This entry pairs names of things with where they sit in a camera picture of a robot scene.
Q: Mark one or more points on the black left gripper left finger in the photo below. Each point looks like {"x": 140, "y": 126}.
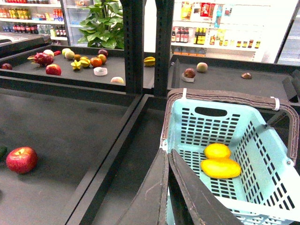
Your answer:
{"x": 150, "y": 203}

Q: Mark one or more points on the brown fruit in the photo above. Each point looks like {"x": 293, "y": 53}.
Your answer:
{"x": 246, "y": 76}

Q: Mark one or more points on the yellow star fruit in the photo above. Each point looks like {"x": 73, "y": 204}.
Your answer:
{"x": 149, "y": 61}
{"x": 76, "y": 65}

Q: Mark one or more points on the pink dragon fruit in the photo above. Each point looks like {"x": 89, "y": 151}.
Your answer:
{"x": 42, "y": 59}

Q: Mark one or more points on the yellow lemon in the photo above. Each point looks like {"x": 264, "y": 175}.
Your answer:
{"x": 217, "y": 150}

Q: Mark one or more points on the brown basket handle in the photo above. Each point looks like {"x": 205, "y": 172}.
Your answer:
{"x": 237, "y": 98}

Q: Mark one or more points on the red apple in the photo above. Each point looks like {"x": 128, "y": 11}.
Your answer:
{"x": 22, "y": 160}
{"x": 53, "y": 69}

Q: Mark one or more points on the orange persimmon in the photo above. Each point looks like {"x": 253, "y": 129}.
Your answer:
{"x": 96, "y": 62}

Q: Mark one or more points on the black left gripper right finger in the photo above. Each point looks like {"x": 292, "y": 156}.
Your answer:
{"x": 192, "y": 202}

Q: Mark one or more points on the yellow mango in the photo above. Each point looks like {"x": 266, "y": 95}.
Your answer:
{"x": 221, "y": 168}

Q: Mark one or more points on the white supermarket shelf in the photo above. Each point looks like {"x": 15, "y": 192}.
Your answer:
{"x": 248, "y": 30}

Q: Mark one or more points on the black shelf post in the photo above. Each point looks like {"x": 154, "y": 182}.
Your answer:
{"x": 163, "y": 44}
{"x": 133, "y": 24}

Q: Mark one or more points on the red pomegranate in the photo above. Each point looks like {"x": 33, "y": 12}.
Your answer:
{"x": 189, "y": 73}

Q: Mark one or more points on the green potted plant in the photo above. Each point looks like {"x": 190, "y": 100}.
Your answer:
{"x": 103, "y": 25}

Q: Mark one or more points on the white foam fruit net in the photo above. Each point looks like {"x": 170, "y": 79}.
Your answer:
{"x": 100, "y": 71}

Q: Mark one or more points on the light green plastic basket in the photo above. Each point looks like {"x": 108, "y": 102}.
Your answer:
{"x": 267, "y": 192}

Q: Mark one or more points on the pale peach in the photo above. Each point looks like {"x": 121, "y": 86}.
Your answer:
{"x": 117, "y": 79}
{"x": 202, "y": 67}

